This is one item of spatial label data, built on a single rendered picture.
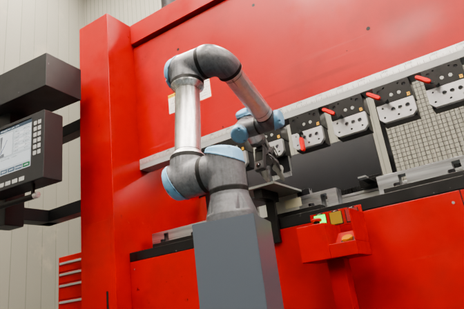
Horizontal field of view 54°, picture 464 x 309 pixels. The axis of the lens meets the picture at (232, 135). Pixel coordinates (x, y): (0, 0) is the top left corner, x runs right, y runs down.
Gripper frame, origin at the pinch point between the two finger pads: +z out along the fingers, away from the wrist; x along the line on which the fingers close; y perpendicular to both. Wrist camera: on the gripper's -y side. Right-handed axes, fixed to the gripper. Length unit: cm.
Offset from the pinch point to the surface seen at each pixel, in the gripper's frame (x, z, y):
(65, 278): 169, 27, 3
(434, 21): -80, -34, 35
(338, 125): -31.8, -10.7, 15.5
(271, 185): -5.7, -6.4, -16.5
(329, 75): -33, -29, 31
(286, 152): -3.7, -5.6, 15.5
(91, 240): 102, -4, -17
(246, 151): 15.9, -11.5, 17.9
